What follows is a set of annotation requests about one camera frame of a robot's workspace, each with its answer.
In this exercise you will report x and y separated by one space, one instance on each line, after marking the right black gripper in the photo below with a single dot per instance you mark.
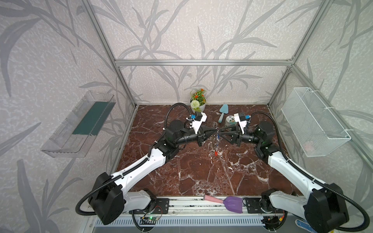
238 138

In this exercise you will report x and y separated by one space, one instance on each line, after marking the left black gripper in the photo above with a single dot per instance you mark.
200 138

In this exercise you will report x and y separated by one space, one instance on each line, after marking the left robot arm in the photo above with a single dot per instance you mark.
111 195

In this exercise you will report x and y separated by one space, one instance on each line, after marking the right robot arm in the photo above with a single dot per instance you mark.
322 205

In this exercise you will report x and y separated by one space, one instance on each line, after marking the teal toy trowel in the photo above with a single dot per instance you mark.
223 110

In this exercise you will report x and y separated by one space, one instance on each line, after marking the potted artificial flowers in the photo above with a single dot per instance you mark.
198 100

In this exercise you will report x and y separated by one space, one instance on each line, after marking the purple toy shovel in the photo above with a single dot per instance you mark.
233 204

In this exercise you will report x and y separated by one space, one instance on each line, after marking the green circuit board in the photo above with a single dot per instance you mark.
150 220

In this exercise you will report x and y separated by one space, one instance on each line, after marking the blue dotted work glove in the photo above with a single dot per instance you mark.
305 226

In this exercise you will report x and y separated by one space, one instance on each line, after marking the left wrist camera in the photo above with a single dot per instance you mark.
196 121

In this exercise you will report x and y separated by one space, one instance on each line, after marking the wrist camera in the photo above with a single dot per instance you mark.
196 121
243 120

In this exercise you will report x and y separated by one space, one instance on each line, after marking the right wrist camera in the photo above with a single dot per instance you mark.
243 120

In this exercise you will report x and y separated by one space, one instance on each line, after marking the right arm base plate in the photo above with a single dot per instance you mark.
253 206

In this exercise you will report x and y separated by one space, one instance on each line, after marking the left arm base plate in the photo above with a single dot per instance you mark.
159 206

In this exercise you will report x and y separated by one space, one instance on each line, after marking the white wire basket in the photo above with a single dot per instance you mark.
316 128

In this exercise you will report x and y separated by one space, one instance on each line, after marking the clear plastic wall shelf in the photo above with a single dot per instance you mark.
77 133

